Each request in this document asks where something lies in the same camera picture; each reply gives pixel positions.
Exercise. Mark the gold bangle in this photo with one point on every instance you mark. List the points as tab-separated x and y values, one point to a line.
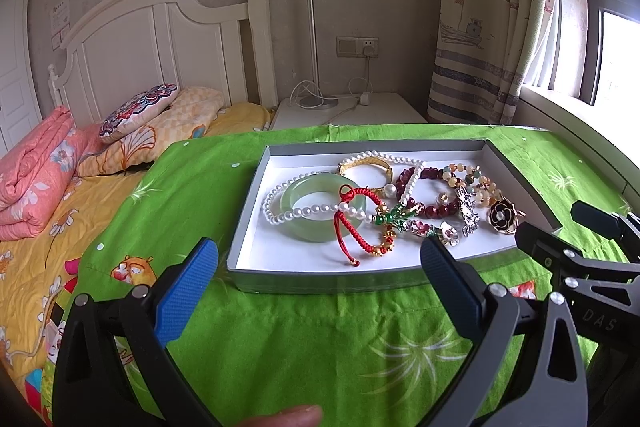
367	163

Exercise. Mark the yellow printed bedsheet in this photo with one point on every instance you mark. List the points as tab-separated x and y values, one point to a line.
30	287

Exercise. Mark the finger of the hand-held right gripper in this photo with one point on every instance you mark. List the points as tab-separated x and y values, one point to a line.
537	247
595	214

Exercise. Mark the silver brooch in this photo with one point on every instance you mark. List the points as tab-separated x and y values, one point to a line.
467	212

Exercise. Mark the wall socket panel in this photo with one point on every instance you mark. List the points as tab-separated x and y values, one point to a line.
350	47

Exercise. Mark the pale green jade bangle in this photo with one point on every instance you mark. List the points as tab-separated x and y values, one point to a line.
300	227

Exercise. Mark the boat printed curtain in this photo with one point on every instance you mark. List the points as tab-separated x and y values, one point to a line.
475	7

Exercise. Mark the black flower brooch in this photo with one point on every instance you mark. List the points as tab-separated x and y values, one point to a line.
502	214

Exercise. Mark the flower patterned pillow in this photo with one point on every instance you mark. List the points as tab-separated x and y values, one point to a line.
137	112

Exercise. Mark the person's left hand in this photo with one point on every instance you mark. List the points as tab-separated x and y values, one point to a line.
285	418

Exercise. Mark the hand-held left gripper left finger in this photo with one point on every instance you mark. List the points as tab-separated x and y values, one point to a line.
185	297

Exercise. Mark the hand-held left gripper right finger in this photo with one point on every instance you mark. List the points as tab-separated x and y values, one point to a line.
450	277

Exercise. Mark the pink flowered quilt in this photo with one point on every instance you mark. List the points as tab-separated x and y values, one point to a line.
35	172

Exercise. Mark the green printed tablecloth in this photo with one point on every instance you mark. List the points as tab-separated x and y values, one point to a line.
300	347

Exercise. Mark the white wooden headboard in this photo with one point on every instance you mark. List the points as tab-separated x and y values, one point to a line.
150	42

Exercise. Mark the grey white-lined jewelry tray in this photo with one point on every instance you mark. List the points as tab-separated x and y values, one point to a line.
310	257

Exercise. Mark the silver desk lamp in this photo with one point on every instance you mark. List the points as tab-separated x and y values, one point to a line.
312	37

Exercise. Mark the white window sill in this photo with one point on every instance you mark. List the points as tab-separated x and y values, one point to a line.
575	122

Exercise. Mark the white nightstand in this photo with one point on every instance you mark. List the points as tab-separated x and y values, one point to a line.
390	109

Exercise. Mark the paper wall notice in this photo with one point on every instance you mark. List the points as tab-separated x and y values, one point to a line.
60	17

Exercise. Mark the white charger adapter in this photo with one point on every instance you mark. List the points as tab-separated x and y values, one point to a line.
365	99

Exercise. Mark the white door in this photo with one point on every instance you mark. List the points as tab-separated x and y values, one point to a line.
15	57

